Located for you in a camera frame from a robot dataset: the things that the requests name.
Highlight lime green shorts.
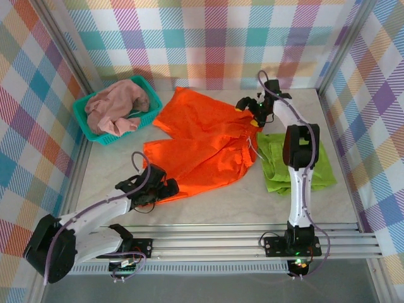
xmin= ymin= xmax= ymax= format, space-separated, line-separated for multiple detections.
xmin=257 ymin=132 xmax=337 ymax=196

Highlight orange shorts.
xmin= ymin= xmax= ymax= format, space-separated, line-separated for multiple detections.
xmin=143 ymin=86 xmax=266 ymax=205

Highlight pink shorts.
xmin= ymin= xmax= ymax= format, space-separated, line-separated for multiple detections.
xmin=84 ymin=80 xmax=152 ymax=138

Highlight teal plastic basket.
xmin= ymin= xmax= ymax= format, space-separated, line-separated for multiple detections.
xmin=72 ymin=74 xmax=163 ymax=146

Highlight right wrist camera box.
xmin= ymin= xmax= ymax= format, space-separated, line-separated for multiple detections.
xmin=263 ymin=79 xmax=281 ymax=95

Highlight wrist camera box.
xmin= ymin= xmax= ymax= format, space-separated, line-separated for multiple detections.
xmin=263 ymin=79 xmax=281 ymax=95
xmin=145 ymin=163 xmax=167 ymax=189

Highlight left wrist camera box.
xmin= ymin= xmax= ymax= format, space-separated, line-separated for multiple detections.
xmin=145 ymin=163 xmax=167 ymax=189

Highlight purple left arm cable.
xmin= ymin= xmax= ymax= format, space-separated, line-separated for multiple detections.
xmin=43 ymin=151 xmax=154 ymax=284

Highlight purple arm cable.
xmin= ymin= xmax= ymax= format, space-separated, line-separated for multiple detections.
xmin=43 ymin=151 xmax=154 ymax=284
xmin=258 ymin=69 xmax=331 ymax=280

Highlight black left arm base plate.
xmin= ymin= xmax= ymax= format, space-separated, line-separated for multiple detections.
xmin=95 ymin=238 xmax=154 ymax=259

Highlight aluminium rail frame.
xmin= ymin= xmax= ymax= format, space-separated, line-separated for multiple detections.
xmin=34 ymin=222 xmax=383 ymax=263

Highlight grey slotted cable duct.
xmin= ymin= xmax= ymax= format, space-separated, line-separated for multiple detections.
xmin=49 ymin=261 xmax=291 ymax=275

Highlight aluminium upright post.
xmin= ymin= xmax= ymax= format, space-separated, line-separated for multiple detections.
xmin=315 ymin=0 xmax=378 ymax=95
xmin=31 ymin=0 xmax=98 ymax=92

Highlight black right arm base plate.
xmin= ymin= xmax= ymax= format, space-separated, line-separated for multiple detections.
xmin=263 ymin=235 xmax=323 ymax=258

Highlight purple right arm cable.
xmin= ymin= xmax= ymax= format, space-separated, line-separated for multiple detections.
xmin=258 ymin=69 xmax=331 ymax=280

